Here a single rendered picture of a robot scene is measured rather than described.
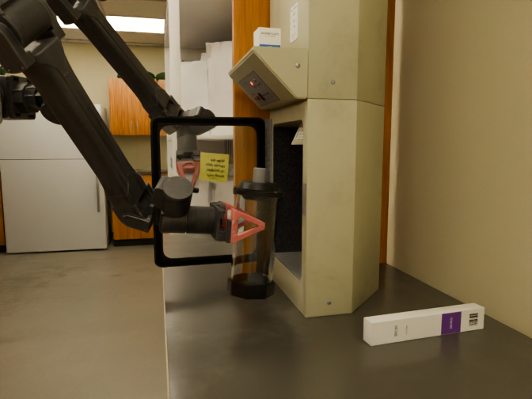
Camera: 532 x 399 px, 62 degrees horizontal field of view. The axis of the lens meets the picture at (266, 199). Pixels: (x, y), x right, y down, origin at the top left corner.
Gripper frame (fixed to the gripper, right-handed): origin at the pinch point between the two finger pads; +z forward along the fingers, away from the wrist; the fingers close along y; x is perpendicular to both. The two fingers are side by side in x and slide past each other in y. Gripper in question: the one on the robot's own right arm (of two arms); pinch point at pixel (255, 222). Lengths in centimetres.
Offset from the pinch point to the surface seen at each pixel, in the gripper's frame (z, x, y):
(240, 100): 2.3, -28.8, 34.2
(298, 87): 6.0, -28.6, -3.0
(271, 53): -0.2, -34.5, -2.8
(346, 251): 20.3, 5.2, -3.6
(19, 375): -83, 123, 179
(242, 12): 1, -53, 34
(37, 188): -136, 49, 492
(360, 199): 23.8, -6.3, -1.1
